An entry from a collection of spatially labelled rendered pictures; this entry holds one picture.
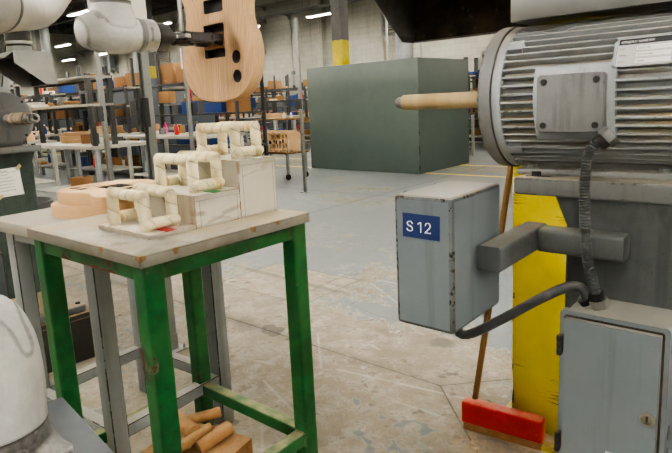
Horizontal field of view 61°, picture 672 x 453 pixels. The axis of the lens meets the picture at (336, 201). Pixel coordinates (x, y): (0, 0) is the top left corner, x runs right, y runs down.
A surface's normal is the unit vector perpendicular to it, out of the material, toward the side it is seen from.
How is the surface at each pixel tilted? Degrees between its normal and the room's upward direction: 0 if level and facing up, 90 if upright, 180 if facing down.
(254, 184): 90
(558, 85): 90
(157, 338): 90
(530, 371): 90
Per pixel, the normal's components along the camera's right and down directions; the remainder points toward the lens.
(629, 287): -0.64, 0.16
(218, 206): 0.75, 0.07
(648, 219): -0.60, 0.44
